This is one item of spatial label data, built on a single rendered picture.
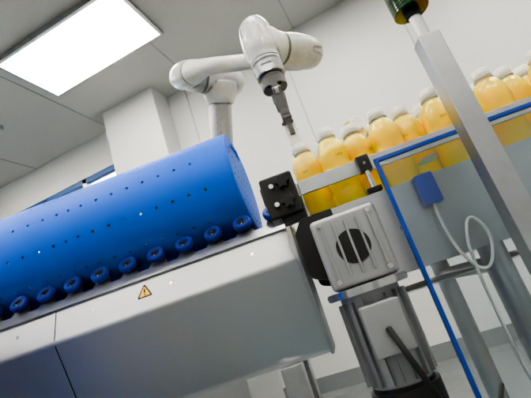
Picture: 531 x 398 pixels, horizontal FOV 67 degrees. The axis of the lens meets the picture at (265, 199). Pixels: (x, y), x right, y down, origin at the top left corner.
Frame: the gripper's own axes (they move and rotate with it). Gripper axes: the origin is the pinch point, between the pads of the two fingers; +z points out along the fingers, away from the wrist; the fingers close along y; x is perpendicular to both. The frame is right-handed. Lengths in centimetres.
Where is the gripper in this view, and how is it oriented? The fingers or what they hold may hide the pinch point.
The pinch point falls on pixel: (294, 138)
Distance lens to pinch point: 113.4
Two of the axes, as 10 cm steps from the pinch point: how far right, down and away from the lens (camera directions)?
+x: 9.4, -3.4, -0.8
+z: 3.1, 9.1, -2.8
